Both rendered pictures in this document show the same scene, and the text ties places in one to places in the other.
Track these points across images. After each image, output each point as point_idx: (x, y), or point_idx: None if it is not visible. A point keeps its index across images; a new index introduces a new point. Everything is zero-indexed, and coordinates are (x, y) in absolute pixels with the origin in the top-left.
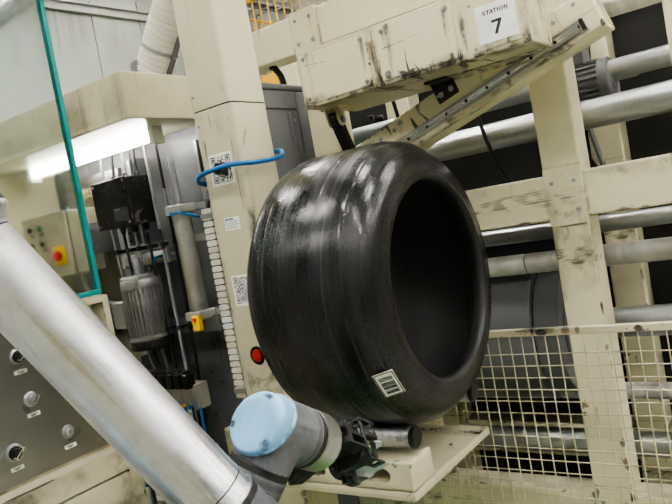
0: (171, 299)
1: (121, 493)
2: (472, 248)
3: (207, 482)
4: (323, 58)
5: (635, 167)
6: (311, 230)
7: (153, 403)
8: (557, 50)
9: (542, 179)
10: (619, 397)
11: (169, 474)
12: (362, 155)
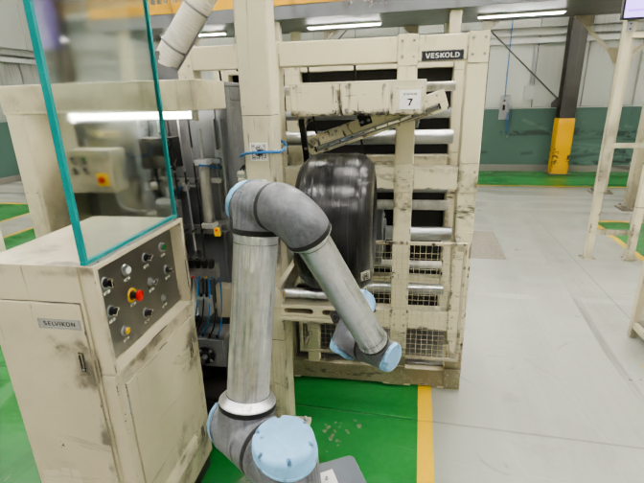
0: (190, 214)
1: (189, 328)
2: (373, 204)
3: (379, 333)
4: (308, 91)
5: (437, 171)
6: (341, 203)
7: (367, 304)
8: (425, 115)
9: (394, 169)
10: (419, 272)
11: (370, 332)
12: (357, 165)
